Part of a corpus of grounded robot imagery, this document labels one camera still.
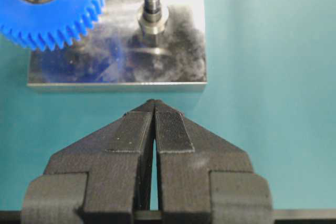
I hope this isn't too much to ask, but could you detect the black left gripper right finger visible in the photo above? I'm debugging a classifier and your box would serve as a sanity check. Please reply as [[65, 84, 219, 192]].
[[155, 100, 273, 223]]

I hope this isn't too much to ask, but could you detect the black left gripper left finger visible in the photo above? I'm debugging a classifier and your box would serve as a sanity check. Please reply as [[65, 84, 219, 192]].
[[20, 100, 155, 223]]

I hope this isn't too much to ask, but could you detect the large blue plastic gear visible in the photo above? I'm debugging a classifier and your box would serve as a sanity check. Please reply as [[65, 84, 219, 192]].
[[1, 0, 105, 51]]

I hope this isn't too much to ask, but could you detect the upper steel threaded shaft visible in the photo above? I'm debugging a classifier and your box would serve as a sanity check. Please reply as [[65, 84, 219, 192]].
[[138, 0, 169, 47]]

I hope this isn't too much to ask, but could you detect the grey metal base plate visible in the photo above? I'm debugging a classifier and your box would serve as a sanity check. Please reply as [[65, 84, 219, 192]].
[[27, 0, 207, 92]]

